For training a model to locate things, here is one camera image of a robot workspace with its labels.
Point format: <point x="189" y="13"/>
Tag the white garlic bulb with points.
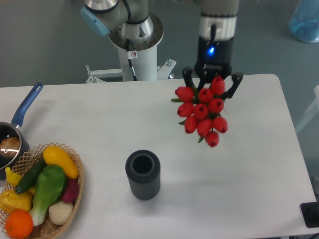
<point x="60" y="212"/>

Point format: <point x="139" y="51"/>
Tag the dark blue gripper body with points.
<point x="215" y="45"/>

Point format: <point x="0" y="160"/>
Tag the white frame at right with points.
<point x="310" y="112"/>

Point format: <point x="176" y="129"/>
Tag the blue handled saucepan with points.
<point x="12" y="129"/>

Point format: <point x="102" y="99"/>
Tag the green bok choy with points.
<point x="48" y="188"/>

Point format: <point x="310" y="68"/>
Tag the dark grey ribbed vase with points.
<point x="143" y="172"/>

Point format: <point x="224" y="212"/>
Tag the brown bread roll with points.
<point x="9" y="147"/>

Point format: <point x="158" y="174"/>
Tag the orange fruit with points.
<point x="19" y="224"/>

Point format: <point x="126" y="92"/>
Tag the purple radish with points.
<point x="71" y="191"/>

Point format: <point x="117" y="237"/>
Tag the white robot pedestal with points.
<point x="137" y="46"/>

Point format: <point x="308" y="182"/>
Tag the blue transparent container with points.
<point x="304" y="23"/>

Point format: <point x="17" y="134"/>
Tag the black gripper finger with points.
<point x="236" y="79"/>
<point x="187" y="76"/>

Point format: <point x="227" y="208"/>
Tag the woven wicker basket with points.
<point x="49" y="230"/>

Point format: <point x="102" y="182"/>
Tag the yellow banana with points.
<point x="12" y="178"/>

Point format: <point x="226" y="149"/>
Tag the green cucumber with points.
<point x="30" y="177"/>

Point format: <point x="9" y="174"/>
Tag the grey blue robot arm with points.
<point x="105" y="16"/>

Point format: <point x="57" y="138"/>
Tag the black device at edge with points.
<point x="310" y="212"/>

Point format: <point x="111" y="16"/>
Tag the yellow squash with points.
<point x="58" y="156"/>

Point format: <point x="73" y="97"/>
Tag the yellow bell pepper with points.
<point x="10" y="201"/>

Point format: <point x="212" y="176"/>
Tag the red tulip bouquet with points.
<point x="201" y="110"/>

